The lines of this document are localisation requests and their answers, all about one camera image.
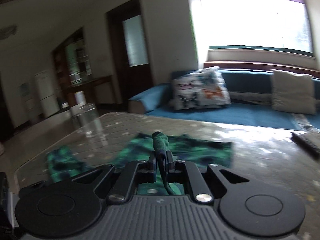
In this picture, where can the black remote control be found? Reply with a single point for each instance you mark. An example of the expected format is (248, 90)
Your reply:
(311, 148)

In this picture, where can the dark wooden shelf cabinet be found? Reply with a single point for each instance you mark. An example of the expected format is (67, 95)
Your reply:
(73, 71)

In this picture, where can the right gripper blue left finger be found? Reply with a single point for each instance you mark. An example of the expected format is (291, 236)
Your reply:
(152, 168)

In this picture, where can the white refrigerator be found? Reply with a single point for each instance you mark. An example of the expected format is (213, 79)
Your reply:
(46, 93)

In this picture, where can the blue corner sofa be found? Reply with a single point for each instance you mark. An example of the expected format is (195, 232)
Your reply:
(251, 102)

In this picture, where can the water dispenser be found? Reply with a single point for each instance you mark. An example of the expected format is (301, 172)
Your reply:
(28, 102)

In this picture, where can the dark wooden door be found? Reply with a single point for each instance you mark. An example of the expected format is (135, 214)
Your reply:
(129, 49)

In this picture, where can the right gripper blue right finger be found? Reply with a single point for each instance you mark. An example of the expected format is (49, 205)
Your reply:
(169, 163)

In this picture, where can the clear glass mug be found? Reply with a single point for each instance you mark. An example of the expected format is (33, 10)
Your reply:
(86, 120)

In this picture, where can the white plain cushion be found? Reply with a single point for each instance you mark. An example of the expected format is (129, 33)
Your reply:
(293, 93)

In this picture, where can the butterfly print pillow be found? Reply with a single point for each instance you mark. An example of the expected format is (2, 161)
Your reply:
(200, 89)

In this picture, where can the green plaid flannel garment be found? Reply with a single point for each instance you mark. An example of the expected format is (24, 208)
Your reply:
(62, 162)

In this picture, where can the window with green frame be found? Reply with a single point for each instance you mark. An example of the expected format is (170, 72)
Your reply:
(275, 25)

